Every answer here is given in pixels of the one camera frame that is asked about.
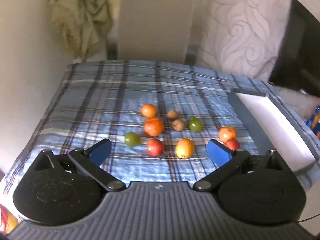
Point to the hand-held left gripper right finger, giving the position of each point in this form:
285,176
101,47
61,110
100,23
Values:
218,152

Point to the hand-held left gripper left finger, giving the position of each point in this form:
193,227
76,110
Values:
101,151

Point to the red fruit with stem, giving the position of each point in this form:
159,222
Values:
234,145

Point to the orange persimmon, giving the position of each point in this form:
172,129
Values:
227,133

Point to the green tangerine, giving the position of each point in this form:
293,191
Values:
195,125
132,139

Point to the yellow orange fruit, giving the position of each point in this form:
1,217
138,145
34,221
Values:
185,148

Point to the red apple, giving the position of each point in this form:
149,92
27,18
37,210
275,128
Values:
155,147

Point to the large reddish orange tangerine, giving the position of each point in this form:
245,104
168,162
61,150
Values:
154,126

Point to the white box with grey rim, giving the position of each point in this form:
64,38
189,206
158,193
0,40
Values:
270,122

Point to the small orange tangerine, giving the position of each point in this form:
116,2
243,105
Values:
149,110

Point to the blue plaid blanket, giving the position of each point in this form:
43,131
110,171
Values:
100,100

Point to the blue orange gift box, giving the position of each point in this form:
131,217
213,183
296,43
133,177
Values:
314,121

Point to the red yellow printed object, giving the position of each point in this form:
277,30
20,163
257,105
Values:
5,217

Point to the black television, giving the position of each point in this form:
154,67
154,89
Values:
300,50

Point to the beige hanging curtain cloth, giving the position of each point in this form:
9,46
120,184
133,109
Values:
82,17

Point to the silver wall trim strip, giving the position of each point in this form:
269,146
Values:
111,51
192,53

